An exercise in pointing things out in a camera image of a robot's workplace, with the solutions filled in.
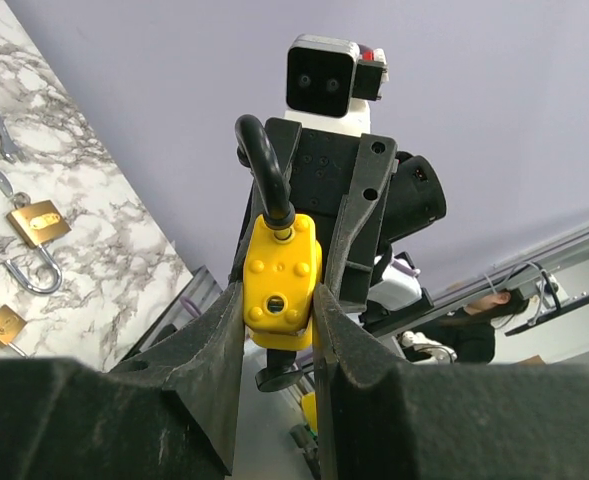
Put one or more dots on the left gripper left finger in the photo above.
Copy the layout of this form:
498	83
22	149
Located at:
167	413

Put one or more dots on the small brass padlock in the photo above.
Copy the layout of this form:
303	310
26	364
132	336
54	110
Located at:
11	325

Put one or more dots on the yellow padlock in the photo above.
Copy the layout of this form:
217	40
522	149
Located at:
278	285

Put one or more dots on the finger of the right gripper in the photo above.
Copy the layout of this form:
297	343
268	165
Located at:
373	165
267	149

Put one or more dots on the large brass padlock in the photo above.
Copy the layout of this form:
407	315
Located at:
37	224

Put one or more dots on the person in background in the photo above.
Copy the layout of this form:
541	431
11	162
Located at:
469	331

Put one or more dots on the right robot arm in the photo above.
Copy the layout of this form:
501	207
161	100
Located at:
415	202

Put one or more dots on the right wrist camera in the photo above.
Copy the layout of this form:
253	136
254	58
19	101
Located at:
330	84

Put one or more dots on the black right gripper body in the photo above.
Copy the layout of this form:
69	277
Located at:
320	176

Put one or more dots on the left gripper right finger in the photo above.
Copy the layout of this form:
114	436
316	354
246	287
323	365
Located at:
380	417

